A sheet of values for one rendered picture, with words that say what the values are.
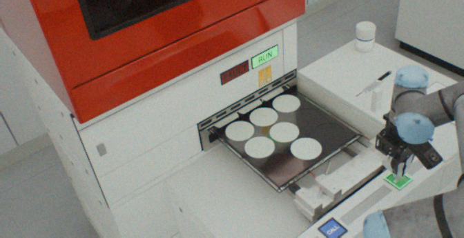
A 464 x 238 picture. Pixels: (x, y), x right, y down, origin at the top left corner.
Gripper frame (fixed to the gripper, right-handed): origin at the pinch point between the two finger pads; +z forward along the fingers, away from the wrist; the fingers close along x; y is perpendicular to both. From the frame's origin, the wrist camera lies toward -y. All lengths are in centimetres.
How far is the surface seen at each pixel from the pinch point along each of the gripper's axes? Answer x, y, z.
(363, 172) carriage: -1.2, 13.4, 9.7
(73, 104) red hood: 65, 54, -32
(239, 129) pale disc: 17, 54, 8
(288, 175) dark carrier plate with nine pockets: 18.3, 26.4, 7.7
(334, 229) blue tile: 25.6, 0.4, 1.3
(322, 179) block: 12.0, 17.9, 6.8
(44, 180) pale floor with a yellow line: 73, 179, 97
